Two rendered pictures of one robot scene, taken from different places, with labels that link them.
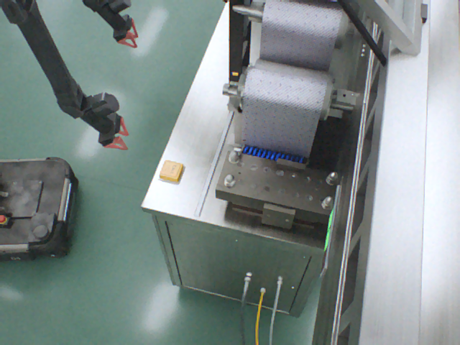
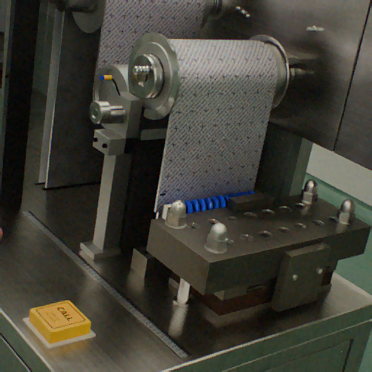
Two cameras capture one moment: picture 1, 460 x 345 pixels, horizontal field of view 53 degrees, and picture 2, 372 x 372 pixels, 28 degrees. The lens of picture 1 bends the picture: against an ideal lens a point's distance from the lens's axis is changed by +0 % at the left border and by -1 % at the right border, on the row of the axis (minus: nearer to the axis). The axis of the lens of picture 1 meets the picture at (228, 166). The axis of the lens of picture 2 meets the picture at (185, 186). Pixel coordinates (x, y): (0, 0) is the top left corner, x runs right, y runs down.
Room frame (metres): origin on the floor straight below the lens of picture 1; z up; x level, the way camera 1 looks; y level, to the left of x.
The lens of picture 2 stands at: (0.22, 0.94, 1.56)
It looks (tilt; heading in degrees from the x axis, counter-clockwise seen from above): 22 degrees down; 304
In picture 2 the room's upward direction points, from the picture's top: 10 degrees clockwise
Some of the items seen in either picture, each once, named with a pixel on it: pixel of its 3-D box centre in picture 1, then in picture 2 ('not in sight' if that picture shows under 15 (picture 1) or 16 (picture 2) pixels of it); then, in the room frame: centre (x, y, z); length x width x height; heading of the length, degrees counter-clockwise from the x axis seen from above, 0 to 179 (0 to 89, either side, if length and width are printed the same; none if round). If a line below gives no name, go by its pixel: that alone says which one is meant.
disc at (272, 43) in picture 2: (328, 102); (260, 73); (0.93, -0.30, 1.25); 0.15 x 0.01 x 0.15; 165
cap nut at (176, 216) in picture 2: (233, 155); (177, 212); (0.87, -0.02, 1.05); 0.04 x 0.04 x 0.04
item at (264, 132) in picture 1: (277, 136); (213, 158); (0.90, -0.16, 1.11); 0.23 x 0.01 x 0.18; 75
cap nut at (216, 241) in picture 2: (229, 179); (217, 235); (0.77, 0.00, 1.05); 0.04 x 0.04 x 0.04
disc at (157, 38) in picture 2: (246, 86); (152, 76); (0.99, -0.06, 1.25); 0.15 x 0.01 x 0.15; 165
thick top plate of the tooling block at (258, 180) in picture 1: (279, 187); (263, 237); (0.78, -0.17, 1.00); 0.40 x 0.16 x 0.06; 75
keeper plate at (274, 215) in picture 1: (277, 217); (301, 277); (0.68, -0.16, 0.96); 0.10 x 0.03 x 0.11; 75
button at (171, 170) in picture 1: (171, 170); (59, 321); (0.90, 0.21, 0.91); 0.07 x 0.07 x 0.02; 75
